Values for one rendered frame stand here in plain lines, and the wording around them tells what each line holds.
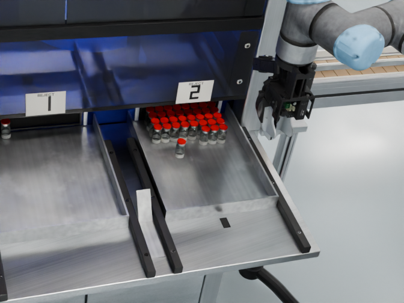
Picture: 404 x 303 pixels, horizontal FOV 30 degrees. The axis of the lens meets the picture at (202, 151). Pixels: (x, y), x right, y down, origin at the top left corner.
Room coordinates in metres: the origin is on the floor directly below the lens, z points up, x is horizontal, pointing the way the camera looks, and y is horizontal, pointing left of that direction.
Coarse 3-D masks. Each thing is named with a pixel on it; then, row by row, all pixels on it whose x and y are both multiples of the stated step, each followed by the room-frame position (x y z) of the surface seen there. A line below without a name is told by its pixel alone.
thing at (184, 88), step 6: (180, 84) 1.39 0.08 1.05; (186, 84) 1.40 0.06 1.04; (192, 84) 1.40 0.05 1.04; (198, 84) 1.41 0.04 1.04; (204, 84) 1.41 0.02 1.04; (210, 84) 1.42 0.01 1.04; (180, 90) 1.39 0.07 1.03; (186, 90) 1.40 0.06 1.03; (192, 90) 1.40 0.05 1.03; (204, 90) 1.42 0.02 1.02; (210, 90) 1.42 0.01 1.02; (180, 96) 1.39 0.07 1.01; (186, 96) 1.40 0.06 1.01; (192, 96) 1.40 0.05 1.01; (198, 96) 1.41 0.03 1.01; (204, 96) 1.42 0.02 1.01; (210, 96) 1.42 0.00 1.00; (180, 102) 1.39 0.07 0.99; (186, 102) 1.40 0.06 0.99
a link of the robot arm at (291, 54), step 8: (280, 40) 1.18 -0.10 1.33; (280, 48) 1.18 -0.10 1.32; (288, 48) 1.17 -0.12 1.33; (296, 48) 1.16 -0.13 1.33; (304, 48) 1.17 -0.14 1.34; (312, 48) 1.17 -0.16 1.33; (280, 56) 1.18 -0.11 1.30; (288, 56) 1.17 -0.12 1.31; (296, 56) 1.16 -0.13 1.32; (304, 56) 1.17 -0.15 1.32; (312, 56) 1.18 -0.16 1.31; (296, 64) 1.16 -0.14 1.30; (304, 64) 1.17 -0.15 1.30
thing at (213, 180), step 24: (144, 144) 1.35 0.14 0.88; (168, 144) 1.37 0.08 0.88; (192, 144) 1.39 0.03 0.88; (216, 144) 1.40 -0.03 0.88; (240, 144) 1.42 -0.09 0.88; (168, 168) 1.28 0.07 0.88; (192, 168) 1.30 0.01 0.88; (216, 168) 1.32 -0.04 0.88; (240, 168) 1.33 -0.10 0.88; (168, 192) 1.21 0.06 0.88; (192, 192) 1.22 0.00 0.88; (216, 192) 1.24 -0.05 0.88; (240, 192) 1.25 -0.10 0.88; (264, 192) 1.27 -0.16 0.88; (168, 216) 1.12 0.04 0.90; (192, 216) 1.14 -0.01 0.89
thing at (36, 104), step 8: (32, 96) 1.25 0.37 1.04; (40, 96) 1.26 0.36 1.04; (56, 96) 1.27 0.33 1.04; (64, 96) 1.28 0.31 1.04; (32, 104) 1.25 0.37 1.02; (40, 104) 1.26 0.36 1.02; (56, 104) 1.27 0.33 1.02; (64, 104) 1.28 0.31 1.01; (32, 112) 1.25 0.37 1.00; (40, 112) 1.26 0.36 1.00; (48, 112) 1.26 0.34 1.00; (56, 112) 1.27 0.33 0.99; (64, 112) 1.28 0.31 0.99
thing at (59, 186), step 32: (64, 128) 1.35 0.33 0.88; (96, 128) 1.35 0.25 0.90; (0, 160) 1.21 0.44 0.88; (32, 160) 1.23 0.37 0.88; (64, 160) 1.25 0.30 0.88; (96, 160) 1.27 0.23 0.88; (0, 192) 1.11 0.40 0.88; (32, 192) 1.13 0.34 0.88; (64, 192) 1.15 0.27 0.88; (96, 192) 1.16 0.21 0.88; (0, 224) 0.99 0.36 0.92; (32, 224) 1.04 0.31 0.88; (64, 224) 1.03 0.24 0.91; (96, 224) 1.05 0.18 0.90; (128, 224) 1.08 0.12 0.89
